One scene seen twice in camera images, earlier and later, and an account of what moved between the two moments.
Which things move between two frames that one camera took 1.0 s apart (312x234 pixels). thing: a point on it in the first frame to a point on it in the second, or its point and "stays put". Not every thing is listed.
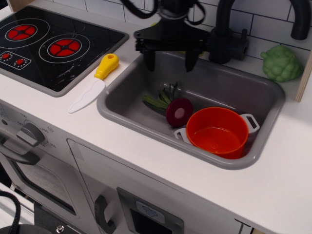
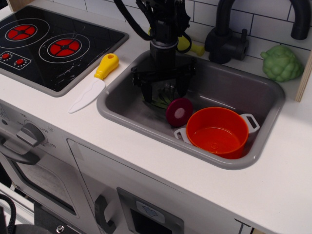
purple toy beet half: [179, 111] stays put
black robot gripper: [173, 32] to [163, 65]
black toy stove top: [50, 52] stays put
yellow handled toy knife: [110, 62] stays put
